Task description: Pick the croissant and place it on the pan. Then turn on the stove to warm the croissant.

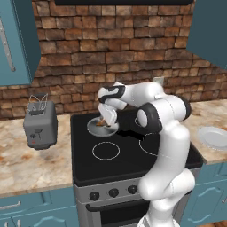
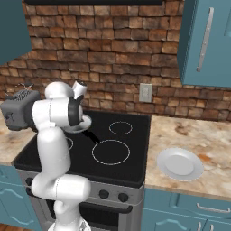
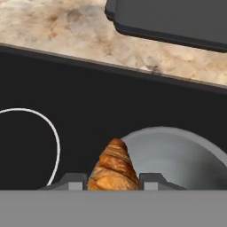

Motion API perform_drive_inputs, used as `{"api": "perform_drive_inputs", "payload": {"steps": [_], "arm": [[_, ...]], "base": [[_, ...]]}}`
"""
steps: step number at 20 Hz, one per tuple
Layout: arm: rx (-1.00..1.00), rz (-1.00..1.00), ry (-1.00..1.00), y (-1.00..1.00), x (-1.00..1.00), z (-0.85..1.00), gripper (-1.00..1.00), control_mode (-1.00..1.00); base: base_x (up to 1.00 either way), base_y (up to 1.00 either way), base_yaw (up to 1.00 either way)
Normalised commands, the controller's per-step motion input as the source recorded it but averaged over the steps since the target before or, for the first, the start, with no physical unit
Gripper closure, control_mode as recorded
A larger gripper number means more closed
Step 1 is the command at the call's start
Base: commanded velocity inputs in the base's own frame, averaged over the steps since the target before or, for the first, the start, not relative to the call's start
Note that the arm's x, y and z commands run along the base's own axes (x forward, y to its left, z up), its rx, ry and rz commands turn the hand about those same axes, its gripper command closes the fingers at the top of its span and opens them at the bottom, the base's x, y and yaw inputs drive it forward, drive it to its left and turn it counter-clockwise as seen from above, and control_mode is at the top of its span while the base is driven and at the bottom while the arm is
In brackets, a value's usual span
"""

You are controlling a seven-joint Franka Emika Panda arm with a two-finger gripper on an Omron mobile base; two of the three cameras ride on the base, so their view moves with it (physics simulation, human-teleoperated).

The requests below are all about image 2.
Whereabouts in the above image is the black oven door handle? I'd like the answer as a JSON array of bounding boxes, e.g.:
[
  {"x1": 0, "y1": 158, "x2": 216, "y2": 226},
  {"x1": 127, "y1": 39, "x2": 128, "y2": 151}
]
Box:
[{"x1": 25, "y1": 187, "x2": 134, "y2": 215}]

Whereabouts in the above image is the thin wire stand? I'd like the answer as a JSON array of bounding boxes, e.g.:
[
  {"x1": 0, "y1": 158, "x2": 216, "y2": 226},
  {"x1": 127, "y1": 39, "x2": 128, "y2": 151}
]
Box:
[{"x1": 6, "y1": 82, "x2": 35, "y2": 100}]

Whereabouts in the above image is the white round plate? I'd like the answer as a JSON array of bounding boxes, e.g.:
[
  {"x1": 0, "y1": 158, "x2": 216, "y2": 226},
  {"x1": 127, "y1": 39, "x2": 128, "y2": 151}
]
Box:
[{"x1": 156, "y1": 147, "x2": 205, "y2": 182}]

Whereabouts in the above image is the teal cupboard door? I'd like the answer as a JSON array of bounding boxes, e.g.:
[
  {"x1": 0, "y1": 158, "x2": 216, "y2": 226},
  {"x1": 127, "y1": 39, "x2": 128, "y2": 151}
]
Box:
[
  {"x1": 140, "y1": 207, "x2": 208, "y2": 231},
  {"x1": 0, "y1": 183, "x2": 42, "y2": 231},
  {"x1": 206, "y1": 218, "x2": 231, "y2": 231}
]

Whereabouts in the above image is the grey pan with black handle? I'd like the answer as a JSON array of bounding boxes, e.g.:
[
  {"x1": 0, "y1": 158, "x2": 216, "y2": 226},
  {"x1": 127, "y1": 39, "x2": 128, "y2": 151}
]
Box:
[{"x1": 63, "y1": 114, "x2": 102, "y2": 144}]

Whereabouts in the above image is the silver drawer handle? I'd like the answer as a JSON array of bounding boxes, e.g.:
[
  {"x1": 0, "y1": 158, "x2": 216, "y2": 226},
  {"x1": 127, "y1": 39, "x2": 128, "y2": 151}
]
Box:
[{"x1": 196, "y1": 202, "x2": 231, "y2": 215}]

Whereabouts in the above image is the grey wall socket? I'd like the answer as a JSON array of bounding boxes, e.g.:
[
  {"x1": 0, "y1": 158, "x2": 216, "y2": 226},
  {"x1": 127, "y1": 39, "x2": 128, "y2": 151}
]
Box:
[{"x1": 138, "y1": 82, "x2": 153, "y2": 104}]

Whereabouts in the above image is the black extractor hood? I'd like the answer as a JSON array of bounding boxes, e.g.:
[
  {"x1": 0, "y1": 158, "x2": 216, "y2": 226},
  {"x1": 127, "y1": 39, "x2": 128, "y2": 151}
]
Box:
[{"x1": 23, "y1": 0, "x2": 165, "y2": 7}]

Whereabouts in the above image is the teal wall cupboard with handle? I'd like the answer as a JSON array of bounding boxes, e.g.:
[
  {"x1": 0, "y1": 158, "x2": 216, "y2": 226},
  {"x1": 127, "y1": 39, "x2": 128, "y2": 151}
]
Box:
[{"x1": 176, "y1": 0, "x2": 231, "y2": 89}]

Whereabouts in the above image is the plain teal wall cupboard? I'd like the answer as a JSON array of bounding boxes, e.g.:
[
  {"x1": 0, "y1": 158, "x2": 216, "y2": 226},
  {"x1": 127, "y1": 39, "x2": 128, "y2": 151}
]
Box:
[{"x1": 0, "y1": 0, "x2": 33, "y2": 66}]

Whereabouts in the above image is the long silver cupboard handle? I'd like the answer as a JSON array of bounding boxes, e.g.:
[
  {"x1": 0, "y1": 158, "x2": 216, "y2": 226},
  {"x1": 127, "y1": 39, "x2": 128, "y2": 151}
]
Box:
[{"x1": 196, "y1": 6, "x2": 216, "y2": 73}]

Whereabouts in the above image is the black oven door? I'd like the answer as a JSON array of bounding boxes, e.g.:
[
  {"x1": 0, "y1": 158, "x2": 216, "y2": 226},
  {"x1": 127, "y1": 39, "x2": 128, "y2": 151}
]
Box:
[{"x1": 44, "y1": 199, "x2": 134, "y2": 231}]

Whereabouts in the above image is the silver stove front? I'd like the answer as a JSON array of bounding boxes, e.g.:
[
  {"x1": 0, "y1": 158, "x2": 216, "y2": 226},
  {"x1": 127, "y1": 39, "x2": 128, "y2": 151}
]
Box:
[{"x1": 15, "y1": 169, "x2": 145, "y2": 231}]

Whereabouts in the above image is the grey toaster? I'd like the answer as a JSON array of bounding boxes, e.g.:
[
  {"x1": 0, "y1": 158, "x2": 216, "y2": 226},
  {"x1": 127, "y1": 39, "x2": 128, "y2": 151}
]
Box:
[{"x1": 0, "y1": 88, "x2": 42, "y2": 133}]

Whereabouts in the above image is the teal drawer front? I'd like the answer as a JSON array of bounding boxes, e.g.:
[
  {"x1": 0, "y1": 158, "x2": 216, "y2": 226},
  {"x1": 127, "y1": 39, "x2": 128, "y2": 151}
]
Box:
[
  {"x1": 169, "y1": 192, "x2": 231, "y2": 217},
  {"x1": 0, "y1": 164, "x2": 24, "y2": 189}
]

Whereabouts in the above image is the black glass hob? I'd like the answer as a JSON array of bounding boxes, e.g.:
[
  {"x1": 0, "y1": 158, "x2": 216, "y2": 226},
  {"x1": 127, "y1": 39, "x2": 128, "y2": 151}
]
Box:
[{"x1": 13, "y1": 109, "x2": 152, "y2": 189}]

